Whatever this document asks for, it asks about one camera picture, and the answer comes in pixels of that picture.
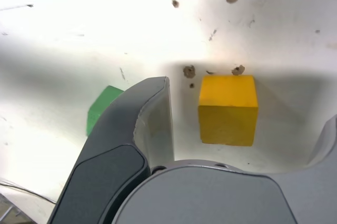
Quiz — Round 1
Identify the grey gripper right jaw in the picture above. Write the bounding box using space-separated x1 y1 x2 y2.
112 113 337 224

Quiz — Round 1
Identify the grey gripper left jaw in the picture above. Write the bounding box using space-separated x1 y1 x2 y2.
48 76 174 224

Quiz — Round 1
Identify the green cube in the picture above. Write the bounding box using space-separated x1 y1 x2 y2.
86 85 124 137

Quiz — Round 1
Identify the yellow cube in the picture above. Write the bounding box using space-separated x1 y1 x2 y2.
197 75 259 147

